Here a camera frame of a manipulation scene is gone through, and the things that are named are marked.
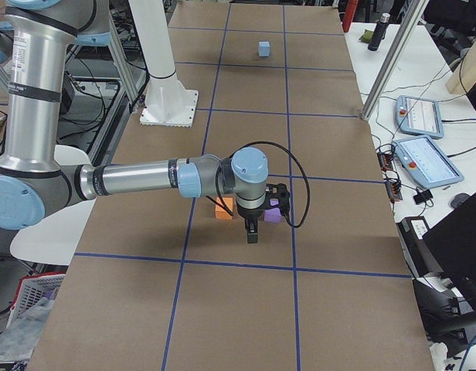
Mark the light blue foam block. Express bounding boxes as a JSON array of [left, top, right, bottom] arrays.
[[257, 41, 270, 58]]

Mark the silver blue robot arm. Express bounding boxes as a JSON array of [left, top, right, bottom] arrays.
[[0, 1, 272, 243]]

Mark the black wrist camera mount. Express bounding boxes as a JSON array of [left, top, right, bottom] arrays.
[[266, 183, 291, 219]]

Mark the purple foam block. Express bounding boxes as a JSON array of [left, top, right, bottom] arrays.
[[263, 208, 283, 223]]

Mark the far teach pendant tablet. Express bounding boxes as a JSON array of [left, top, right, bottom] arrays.
[[395, 95, 444, 139]]

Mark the aluminium frame post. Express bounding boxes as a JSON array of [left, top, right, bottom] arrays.
[[361, 0, 429, 121]]

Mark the white plastic chair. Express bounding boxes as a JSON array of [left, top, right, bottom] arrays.
[[9, 145, 93, 267]]

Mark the wooden board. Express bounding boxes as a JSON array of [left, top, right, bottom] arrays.
[[445, 40, 476, 94]]

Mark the small electronics board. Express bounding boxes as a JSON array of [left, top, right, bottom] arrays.
[[376, 150, 403, 204]]

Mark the black water bottle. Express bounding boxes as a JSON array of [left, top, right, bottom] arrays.
[[368, 13, 390, 51]]

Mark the near teach pendant tablet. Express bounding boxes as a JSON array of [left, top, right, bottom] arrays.
[[392, 134, 464, 189]]

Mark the orange foam block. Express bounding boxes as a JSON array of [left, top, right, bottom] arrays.
[[215, 197, 234, 220]]

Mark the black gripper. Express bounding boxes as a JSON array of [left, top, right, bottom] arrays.
[[237, 206, 264, 243]]

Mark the white laundry basket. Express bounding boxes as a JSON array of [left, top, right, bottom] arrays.
[[6, 272, 66, 328]]

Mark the teach pendant tablet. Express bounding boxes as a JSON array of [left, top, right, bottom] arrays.
[[395, 95, 444, 139], [392, 134, 464, 189]]

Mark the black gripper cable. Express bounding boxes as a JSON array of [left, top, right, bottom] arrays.
[[213, 141, 311, 230]]

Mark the black power box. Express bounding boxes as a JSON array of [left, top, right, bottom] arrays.
[[59, 79, 75, 114]]

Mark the black computer mouse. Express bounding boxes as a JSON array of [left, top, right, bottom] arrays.
[[450, 192, 470, 209]]

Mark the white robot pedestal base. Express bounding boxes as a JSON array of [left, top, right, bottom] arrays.
[[130, 1, 199, 127]]

